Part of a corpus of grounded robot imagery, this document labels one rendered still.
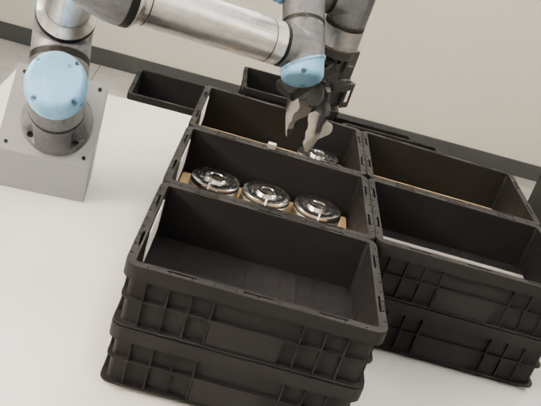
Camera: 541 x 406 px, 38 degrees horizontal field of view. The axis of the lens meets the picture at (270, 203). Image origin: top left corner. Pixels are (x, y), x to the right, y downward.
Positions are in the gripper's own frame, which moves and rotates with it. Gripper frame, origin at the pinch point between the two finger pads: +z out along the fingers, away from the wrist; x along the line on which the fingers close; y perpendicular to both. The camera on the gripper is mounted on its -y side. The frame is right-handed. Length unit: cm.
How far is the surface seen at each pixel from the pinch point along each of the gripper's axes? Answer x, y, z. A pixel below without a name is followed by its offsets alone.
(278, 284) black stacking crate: -22.9, -17.8, 14.4
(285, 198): -0.8, 2.5, 14.4
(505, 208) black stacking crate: -19, 61, 14
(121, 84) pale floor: 251, 135, 130
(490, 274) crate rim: -42.8, 14.2, 4.4
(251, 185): 5.6, -1.7, 14.8
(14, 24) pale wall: 314, 99, 124
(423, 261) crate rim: -34.2, 5.3, 5.9
